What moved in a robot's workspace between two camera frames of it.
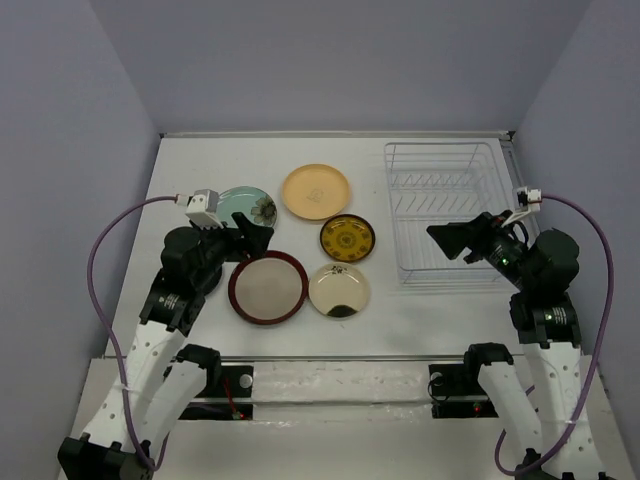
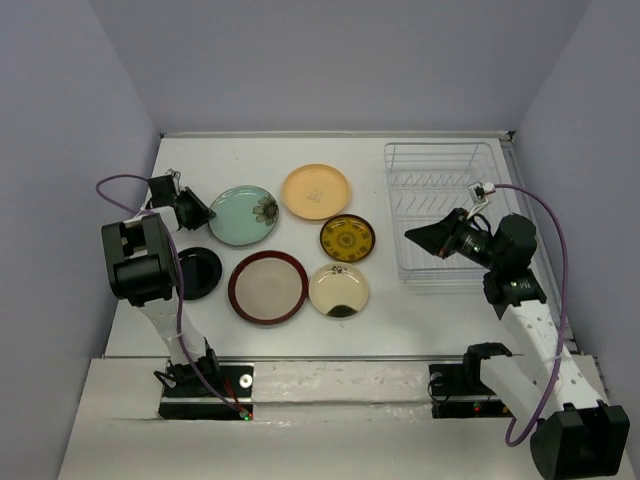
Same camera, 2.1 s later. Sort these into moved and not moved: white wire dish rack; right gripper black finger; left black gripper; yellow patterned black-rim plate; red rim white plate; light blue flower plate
Moved: left black gripper; right gripper black finger
Not moved: light blue flower plate; yellow patterned black-rim plate; white wire dish rack; red rim white plate
